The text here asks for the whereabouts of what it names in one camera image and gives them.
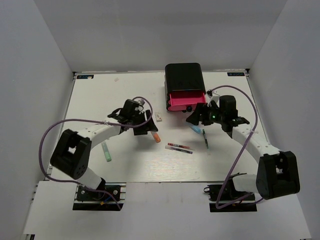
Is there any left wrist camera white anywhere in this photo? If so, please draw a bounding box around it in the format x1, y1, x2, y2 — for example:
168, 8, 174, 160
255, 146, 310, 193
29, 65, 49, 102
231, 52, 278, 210
134, 98, 145, 112

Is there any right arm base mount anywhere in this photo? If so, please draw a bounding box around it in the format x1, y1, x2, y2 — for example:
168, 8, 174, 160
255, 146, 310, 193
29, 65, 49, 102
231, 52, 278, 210
203, 184, 257, 213

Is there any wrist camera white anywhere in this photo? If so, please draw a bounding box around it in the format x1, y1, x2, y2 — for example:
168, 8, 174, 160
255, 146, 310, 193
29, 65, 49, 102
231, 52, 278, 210
206, 89, 220, 107
134, 98, 145, 112

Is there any white staples box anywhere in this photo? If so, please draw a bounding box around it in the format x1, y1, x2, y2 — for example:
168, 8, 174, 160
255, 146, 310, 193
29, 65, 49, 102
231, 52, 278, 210
154, 111, 163, 123

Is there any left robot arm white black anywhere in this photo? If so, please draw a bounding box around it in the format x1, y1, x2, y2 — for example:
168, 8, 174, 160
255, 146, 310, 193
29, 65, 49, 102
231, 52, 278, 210
50, 96, 158, 200

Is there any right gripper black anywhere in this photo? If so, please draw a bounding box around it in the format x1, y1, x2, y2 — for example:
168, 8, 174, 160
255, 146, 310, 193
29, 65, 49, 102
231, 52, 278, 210
186, 102, 226, 126

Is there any red pen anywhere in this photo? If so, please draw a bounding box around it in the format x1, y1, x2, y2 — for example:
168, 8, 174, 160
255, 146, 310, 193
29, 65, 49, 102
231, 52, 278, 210
167, 142, 194, 151

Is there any corner logo sticker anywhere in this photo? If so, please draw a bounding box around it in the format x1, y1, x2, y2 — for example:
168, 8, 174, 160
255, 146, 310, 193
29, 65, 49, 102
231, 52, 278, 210
76, 74, 94, 80
227, 72, 246, 77

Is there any left corner logo sticker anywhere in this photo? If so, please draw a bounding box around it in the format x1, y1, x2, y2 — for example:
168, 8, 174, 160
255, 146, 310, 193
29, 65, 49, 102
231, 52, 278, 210
76, 74, 94, 80

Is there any orange highlighter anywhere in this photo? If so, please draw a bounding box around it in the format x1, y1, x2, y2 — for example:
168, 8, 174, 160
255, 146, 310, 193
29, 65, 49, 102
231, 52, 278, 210
151, 131, 161, 143

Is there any green pen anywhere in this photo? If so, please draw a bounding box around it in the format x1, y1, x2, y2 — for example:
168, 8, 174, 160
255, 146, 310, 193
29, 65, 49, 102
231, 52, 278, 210
202, 129, 209, 150

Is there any right corner logo sticker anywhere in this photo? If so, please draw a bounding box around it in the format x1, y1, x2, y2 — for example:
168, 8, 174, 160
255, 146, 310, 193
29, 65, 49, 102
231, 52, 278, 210
227, 72, 246, 77

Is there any black drawer cabinet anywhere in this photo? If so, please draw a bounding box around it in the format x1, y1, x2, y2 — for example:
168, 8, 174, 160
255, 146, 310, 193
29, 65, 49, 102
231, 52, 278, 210
164, 62, 206, 109

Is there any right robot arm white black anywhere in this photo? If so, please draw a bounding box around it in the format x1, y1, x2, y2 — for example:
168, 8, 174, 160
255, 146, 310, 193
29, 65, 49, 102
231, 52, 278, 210
186, 95, 301, 200

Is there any pink drawer with black knob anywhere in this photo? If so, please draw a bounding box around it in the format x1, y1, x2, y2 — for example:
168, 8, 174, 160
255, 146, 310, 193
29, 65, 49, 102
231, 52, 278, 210
166, 90, 207, 112

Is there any green highlighter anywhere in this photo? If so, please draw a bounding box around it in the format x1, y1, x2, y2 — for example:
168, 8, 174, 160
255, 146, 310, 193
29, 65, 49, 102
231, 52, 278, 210
101, 141, 112, 162

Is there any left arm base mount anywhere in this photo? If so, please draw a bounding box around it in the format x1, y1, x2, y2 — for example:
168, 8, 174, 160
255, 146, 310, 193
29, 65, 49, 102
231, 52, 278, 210
72, 183, 126, 212

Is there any blue highlighter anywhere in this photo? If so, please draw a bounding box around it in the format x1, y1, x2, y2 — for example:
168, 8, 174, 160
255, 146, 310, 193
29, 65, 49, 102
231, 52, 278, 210
190, 125, 202, 134

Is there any purple pen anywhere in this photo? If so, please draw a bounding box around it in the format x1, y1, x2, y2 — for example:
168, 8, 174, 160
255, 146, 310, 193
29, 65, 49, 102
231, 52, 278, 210
165, 145, 193, 155

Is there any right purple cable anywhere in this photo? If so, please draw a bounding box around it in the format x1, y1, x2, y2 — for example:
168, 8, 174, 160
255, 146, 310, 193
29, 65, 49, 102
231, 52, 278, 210
205, 84, 266, 210

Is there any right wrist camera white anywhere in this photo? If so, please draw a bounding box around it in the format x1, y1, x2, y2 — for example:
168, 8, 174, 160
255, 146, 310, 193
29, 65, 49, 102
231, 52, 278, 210
206, 89, 220, 107

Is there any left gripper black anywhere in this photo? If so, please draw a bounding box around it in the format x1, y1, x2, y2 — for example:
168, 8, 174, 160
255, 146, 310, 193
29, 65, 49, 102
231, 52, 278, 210
130, 109, 159, 136

